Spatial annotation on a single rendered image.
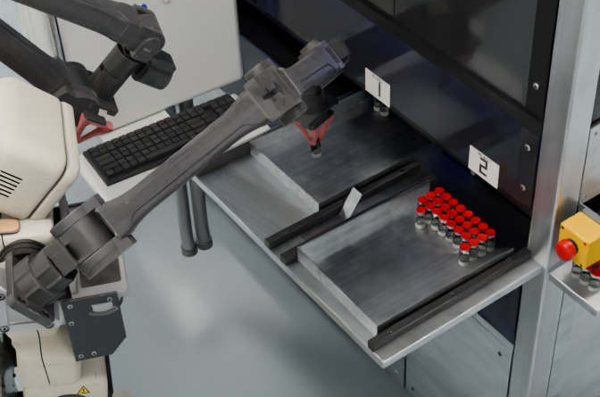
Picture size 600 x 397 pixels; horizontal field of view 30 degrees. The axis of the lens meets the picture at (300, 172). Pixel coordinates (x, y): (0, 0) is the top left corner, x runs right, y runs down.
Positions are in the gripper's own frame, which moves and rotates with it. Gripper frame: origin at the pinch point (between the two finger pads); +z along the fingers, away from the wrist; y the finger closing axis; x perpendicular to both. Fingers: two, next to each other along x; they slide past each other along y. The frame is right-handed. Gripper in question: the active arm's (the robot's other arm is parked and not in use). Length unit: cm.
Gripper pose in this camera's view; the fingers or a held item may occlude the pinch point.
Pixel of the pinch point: (315, 138)
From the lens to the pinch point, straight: 239.7
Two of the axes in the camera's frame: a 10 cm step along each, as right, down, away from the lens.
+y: 6.6, -5.6, 5.1
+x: -7.5, -4.0, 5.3
